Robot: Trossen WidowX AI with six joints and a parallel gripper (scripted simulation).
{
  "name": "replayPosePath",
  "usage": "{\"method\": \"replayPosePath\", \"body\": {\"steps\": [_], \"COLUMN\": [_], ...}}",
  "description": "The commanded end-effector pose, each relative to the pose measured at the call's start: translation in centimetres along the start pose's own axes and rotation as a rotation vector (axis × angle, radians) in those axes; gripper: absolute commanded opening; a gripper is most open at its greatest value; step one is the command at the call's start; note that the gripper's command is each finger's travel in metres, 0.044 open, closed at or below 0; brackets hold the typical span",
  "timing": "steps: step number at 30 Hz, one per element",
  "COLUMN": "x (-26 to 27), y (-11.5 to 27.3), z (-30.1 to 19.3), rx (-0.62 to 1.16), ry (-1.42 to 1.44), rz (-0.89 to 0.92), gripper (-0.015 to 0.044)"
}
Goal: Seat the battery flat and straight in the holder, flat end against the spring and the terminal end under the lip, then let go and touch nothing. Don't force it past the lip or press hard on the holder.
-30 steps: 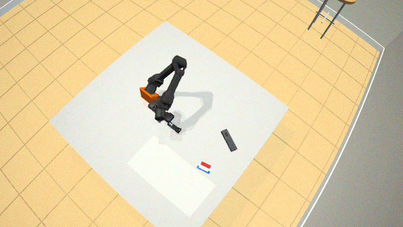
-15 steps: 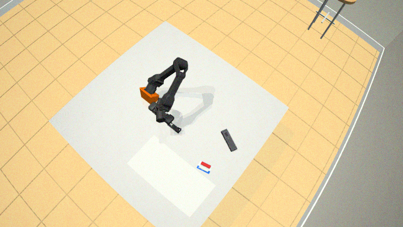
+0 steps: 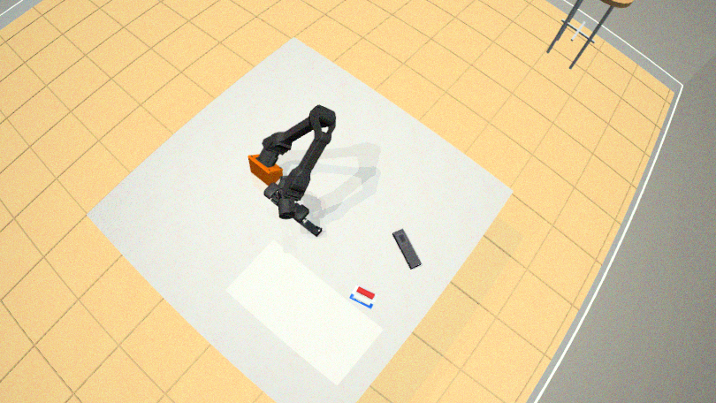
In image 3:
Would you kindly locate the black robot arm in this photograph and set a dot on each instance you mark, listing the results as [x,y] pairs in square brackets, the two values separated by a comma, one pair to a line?
[292,187]

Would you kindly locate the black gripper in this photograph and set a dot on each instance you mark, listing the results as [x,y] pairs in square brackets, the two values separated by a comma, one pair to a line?
[271,193]

